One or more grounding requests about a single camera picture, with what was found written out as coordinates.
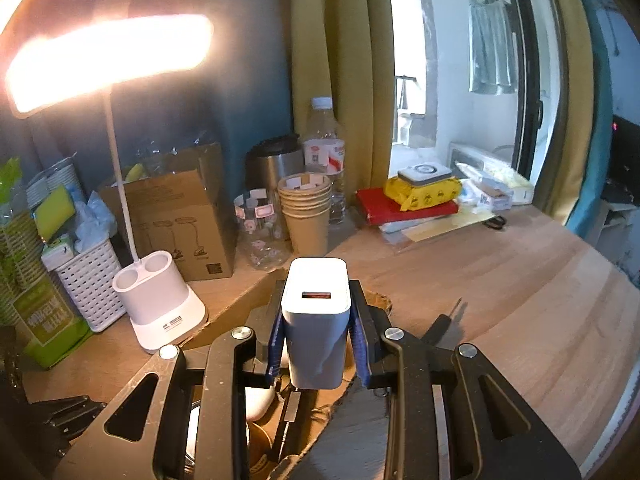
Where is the yellow printed packet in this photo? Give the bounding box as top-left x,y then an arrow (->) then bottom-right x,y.
384,174 -> 463,211

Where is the white plastic lattice basket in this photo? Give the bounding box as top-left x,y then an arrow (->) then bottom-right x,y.
52,237 -> 128,333

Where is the white medicine box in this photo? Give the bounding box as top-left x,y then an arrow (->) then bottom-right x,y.
462,177 -> 516,211

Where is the white shelf unit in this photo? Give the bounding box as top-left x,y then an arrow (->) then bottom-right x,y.
597,200 -> 637,273

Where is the pale yellow plastic bag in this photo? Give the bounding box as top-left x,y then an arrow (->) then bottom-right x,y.
492,167 -> 536,206

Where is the crumpled white plastic bag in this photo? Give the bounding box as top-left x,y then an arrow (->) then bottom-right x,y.
75,191 -> 118,253

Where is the foil-lidded metal tin can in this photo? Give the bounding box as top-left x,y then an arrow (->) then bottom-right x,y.
182,397 -> 273,480

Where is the black door frame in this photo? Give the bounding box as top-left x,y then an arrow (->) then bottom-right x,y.
500,0 -> 551,181

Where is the white appliance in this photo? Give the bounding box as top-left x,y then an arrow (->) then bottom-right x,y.
447,141 -> 516,173

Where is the yellow curtain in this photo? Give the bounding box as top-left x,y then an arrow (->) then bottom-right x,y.
542,0 -> 601,226
290,0 -> 401,211

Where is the brown printed cardboard box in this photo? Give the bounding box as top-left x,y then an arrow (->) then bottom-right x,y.
97,142 -> 236,281

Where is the white desk lamp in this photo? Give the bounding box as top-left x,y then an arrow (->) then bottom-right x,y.
5,14 -> 215,353

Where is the red book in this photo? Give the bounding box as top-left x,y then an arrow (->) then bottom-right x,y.
356,187 -> 460,228

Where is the teal curtain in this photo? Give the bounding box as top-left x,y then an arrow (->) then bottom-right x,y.
570,0 -> 618,256

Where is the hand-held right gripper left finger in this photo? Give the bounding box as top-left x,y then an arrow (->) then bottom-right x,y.
52,280 -> 288,480

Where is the clear plastic water bottle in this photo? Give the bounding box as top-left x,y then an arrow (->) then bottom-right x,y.
302,96 -> 347,226

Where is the patterned clear glass jar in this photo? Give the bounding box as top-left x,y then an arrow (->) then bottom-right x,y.
234,187 -> 291,271

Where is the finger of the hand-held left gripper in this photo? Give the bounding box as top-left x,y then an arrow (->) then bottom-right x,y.
30,395 -> 96,421
47,402 -> 108,456

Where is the pale yellow envelope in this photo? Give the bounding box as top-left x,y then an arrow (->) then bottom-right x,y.
380,210 -> 506,246

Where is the yellow green sponge pack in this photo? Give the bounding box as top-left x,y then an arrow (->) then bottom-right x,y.
25,157 -> 83,241

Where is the white charger adapter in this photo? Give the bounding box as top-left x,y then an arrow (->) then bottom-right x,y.
281,257 -> 352,390

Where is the green printed package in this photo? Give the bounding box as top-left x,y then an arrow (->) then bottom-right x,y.
0,157 -> 93,368

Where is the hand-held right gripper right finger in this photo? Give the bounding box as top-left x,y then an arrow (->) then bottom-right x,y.
349,282 -> 583,480

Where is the white flat round-dial device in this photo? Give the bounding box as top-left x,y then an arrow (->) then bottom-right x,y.
397,162 -> 453,186

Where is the stainless steel kettle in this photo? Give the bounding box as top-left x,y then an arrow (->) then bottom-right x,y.
245,134 -> 306,196

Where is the hanging grey garment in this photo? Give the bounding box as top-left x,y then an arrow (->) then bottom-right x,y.
467,0 -> 518,96

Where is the stack of paper cups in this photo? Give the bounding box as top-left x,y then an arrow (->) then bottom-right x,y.
277,172 -> 333,256

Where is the small white carton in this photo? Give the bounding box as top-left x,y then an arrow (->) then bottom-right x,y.
41,234 -> 76,271

